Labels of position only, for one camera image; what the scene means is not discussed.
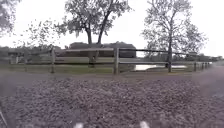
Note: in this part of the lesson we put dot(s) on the dark low building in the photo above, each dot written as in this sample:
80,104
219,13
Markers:
113,50

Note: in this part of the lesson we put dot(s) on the pond water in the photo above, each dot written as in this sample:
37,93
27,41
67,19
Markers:
143,67

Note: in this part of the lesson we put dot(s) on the grey gravel path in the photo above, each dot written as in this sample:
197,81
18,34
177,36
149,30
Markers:
113,100

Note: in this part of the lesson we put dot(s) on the grass strip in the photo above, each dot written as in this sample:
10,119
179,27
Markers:
76,69

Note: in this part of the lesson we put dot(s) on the large forked tree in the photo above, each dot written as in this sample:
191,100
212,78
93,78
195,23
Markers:
89,33

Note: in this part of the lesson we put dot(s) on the tall thin tree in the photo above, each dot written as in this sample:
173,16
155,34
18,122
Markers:
170,43

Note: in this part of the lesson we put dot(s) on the robot's own part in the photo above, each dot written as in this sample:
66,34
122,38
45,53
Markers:
79,125
144,125

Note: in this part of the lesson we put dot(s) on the wooden rail fence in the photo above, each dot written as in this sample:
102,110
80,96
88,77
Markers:
116,61

